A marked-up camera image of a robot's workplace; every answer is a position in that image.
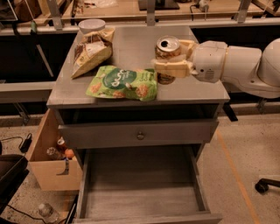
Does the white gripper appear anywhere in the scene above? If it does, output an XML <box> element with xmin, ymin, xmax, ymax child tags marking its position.
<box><xmin>151</xmin><ymin>39</ymin><xmax>228</xmax><ymax>83</ymax></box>

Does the orange soda can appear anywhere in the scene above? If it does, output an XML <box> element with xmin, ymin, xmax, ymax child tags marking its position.
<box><xmin>155</xmin><ymin>36</ymin><xmax>181</xmax><ymax>85</ymax></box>

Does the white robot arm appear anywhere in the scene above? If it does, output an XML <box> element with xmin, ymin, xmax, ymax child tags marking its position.
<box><xmin>152</xmin><ymin>36</ymin><xmax>280</xmax><ymax>99</ymax></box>

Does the round metal drawer knob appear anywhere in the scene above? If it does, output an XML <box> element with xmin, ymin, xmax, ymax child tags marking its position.
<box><xmin>136</xmin><ymin>131</ymin><xmax>145</xmax><ymax>140</ymax></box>

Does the grey drawer cabinet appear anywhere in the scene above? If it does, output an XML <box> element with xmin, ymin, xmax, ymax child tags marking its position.
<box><xmin>46</xmin><ymin>24</ymin><xmax>231</xmax><ymax>224</ymax></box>

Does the closed top drawer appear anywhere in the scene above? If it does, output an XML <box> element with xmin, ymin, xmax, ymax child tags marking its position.
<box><xmin>59</xmin><ymin>119</ymin><xmax>218</xmax><ymax>149</ymax></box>

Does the open middle drawer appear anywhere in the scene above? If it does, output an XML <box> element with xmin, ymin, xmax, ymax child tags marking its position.
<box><xmin>74</xmin><ymin>145</ymin><xmax>222</xmax><ymax>224</ymax></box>

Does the red white can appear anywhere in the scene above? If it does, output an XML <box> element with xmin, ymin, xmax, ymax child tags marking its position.
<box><xmin>57</xmin><ymin>137</ymin><xmax>67</xmax><ymax>151</ymax></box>

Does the green snack bag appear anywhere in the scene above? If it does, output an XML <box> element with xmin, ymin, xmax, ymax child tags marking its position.
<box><xmin>86</xmin><ymin>66</ymin><xmax>158</xmax><ymax>102</ymax></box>

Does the brown yellow chip bag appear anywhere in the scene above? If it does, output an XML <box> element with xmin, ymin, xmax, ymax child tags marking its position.
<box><xmin>71</xmin><ymin>27</ymin><xmax>115</xmax><ymax>79</ymax></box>

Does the white bowl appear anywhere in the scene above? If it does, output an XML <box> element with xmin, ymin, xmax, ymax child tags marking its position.
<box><xmin>79</xmin><ymin>18</ymin><xmax>106</xmax><ymax>34</ymax></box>

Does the small orange ball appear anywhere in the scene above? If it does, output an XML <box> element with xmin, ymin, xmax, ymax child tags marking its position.
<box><xmin>65</xmin><ymin>149</ymin><xmax>74</xmax><ymax>159</ymax></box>

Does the black chair caster base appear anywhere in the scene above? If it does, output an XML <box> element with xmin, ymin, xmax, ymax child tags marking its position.
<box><xmin>255</xmin><ymin>178</ymin><xmax>280</xmax><ymax>194</ymax></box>

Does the grey bottle in box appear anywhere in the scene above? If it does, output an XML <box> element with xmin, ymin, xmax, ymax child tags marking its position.
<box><xmin>46</xmin><ymin>147</ymin><xmax>63</xmax><ymax>160</ymax></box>

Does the cardboard box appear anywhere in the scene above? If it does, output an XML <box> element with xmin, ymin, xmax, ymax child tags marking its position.
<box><xmin>26</xmin><ymin>109</ymin><xmax>82</xmax><ymax>191</ymax></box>

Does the black power adapter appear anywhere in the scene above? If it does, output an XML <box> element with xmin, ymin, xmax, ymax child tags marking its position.
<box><xmin>19</xmin><ymin>133</ymin><xmax>32</xmax><ymax>153</ymax></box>

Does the black office chair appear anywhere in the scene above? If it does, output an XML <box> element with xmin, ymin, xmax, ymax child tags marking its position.
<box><xmin>0</xmin><ymin>144</ymin><xmax>29</xmax><ymax>214</ymax></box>

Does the clear plastic water bottle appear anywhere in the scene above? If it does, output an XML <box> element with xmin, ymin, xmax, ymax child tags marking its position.
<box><xmin>38</xmin><ymin>203</ymin><xmax>60</xmax><ymax>223</ymax></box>

